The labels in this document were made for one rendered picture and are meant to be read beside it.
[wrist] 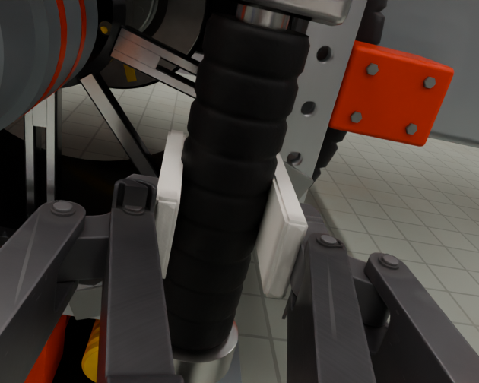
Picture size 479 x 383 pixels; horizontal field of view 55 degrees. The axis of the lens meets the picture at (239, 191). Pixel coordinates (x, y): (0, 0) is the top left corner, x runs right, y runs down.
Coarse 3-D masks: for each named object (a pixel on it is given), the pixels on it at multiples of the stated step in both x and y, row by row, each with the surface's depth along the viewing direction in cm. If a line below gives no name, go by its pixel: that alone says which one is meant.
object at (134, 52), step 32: (128, 0) 45; (128, 32) 44; (96, 64) 46; (128, 64) 46; (192, 64) 46; (96, 96) 47; (192, 96) 47; (32, 128) 48; (128, 128) 49; (0, 160) 62; (32, 160) 49; (64, 160) 69; (96, 160) 71; (128, 160) 71; (160, 160) 68; (0, 192) 56; (32, 192) 51; (64, 192) 60; (96, 192) 61; (0, 224) 50
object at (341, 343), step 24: (312, 240) 14; (336, 240) 14; (312, 264) 13; (336, 264) 13; (312, 288) 12; (336, 288) 12; (288, 312) 14; (312, 312) 11; (336, 312) 11; (288, 336) 13; (312, 336) 10; (336, 336) 10; (360, 336) 10; (288, 360) 12; (312, 360) 10; (336, 360) 9; (360, 360) 10
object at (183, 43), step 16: (144, 0) 74; (160, 0) 78; (176, 0) 79; (192, 0) 79; (144, 16) 75; (160, 16) 79; (176, 16) 80; (192, 16) 80; (144, 32) 80; (160, 32) 81; (176, 32) 81; (192, 32) 81; (176, 48) 82; (112, 64) 82; (160, 64) 83; (112, 80) 83; (144, 80) 84
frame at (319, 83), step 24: (360, 0) 35; (312, 24) 35; (312, 48) 36; (336, 48) 36; (312, 72) 37; (336, 72) 37; (312, 96) 38; (336, 96) 38; (288, 120) 38; (312, 120) 38; (288, 144) 39; (312, 144) 39; (288, 168) 40; (312, 168) 40; (0, 240) 47; (96, 288) 44; (72, 312) 45; (96, 312) 45
